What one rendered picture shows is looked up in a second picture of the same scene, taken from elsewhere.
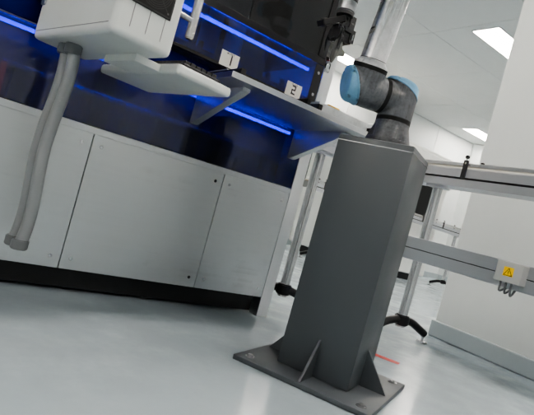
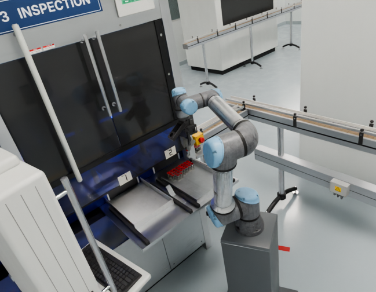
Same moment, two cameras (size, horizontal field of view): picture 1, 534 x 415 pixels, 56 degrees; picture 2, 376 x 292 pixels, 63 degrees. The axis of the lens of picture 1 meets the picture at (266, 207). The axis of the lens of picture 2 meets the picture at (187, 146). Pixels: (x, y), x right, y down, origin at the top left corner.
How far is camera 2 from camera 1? 1.60 m
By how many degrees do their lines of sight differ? 29
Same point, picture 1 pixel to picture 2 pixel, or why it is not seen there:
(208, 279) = (176, 261)
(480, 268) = (320, 179)
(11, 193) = not seen: outside the picture
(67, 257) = not seen: outside the picture
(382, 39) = (225, 199)
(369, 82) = (226, 219)
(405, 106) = (254, 213)
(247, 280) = (194, 244)
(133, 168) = not seen: hidden behind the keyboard
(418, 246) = (278, 161)
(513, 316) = (343, 162)
